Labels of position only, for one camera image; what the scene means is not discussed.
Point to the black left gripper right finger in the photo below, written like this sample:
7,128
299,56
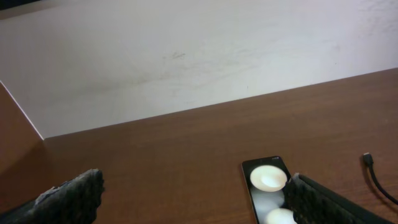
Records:
313,203

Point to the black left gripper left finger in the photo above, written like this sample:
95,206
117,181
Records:
74,202

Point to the black Galaxy smartphone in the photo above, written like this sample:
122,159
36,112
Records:
265,180

